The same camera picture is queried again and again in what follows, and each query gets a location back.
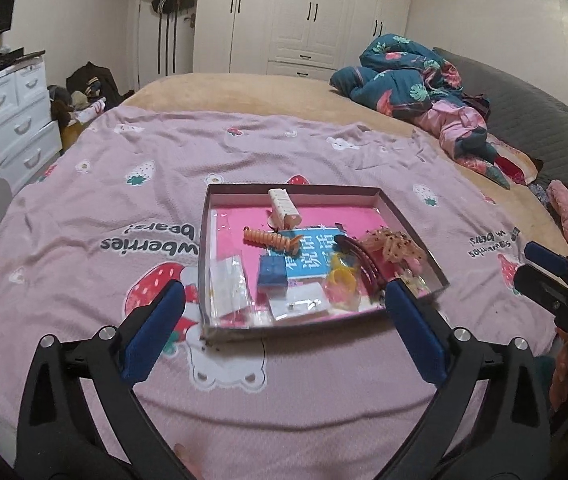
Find beige dotted mesh bow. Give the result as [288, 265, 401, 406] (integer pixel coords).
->
[360, 228, 426, 274]

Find maroon banana hair clip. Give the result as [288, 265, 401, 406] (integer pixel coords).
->
[334, 234, 387, 297]

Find blue square eraser block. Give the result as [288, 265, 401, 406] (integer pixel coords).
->
[257, 254, 288, 292]

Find orange spiral hair tie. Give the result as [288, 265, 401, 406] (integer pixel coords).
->
[242, 225, 306, 257]

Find white hair claw clip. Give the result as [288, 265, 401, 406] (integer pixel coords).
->
[268, 188, 301, 231]

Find grey headboard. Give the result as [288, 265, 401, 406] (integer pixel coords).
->
[434, 47, 568, 188]

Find pink pajama clothes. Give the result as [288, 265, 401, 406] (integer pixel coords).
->
[412, 100, 488, 159]

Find clear plastic bag card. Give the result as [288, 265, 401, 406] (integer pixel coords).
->
[210, 255, 252, 318]

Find pink strawberry blanket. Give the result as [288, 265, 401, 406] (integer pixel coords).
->
[0, 106, 554, 479]

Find pink book in tray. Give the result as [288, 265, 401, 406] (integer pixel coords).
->
[209, 205, 390, 330]

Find teal floral quilt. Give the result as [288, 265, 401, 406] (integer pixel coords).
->
[330, 34, 510, 188]

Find dark cardboard box tray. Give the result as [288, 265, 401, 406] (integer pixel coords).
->
[198, 184, 449, 341]

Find tan bed sheet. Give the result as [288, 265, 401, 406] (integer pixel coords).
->
[124, 73, 568, 256]

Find white drawer cabinet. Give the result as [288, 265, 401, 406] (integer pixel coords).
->
[0, 51, 63, 194]

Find pile of dark clothes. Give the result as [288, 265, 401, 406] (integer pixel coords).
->
[48, 62, 124, 120]

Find white wardrobe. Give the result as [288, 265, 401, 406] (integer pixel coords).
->
[193, 0, 411, 80]

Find yellow ring in bag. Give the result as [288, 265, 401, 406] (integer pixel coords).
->
[322, 253, 363, 309]

